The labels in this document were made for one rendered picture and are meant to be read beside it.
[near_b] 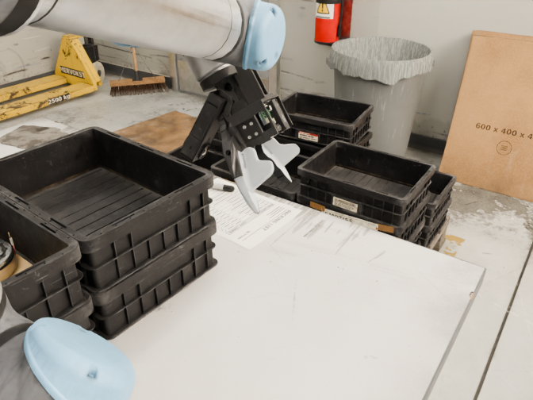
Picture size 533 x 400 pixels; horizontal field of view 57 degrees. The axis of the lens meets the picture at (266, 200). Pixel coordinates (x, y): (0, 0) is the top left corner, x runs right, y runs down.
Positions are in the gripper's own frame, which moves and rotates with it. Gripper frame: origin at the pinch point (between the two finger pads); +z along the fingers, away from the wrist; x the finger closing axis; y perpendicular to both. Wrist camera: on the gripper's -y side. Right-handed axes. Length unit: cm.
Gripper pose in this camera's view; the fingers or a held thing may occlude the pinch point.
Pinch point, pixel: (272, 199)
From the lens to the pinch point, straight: 75.3
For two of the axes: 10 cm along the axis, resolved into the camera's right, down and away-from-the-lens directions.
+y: 8.2, -3.6, -4.4
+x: 3.4, -3.1, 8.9
